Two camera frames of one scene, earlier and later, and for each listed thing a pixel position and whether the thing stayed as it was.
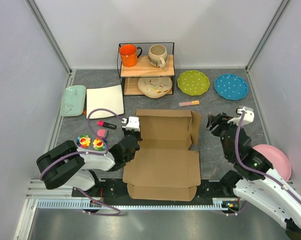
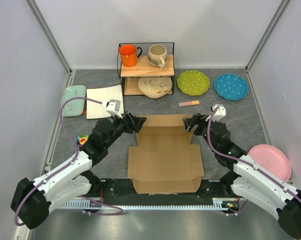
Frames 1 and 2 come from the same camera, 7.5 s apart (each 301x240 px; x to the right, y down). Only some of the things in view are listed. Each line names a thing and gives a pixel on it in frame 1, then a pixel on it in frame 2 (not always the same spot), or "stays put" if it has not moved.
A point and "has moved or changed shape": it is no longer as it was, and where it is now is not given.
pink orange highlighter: (190, 103) stays put
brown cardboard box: (165, 168) has moved or changed shape
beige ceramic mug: (157, 55) stays put
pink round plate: (278, 159) stays put
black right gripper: (220, 119) -> (197, 119)
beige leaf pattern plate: (154, 87) stays put
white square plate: (109, 97) stays put
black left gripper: (138, 133) -> (133, 124)
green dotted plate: (193, 83) stays put
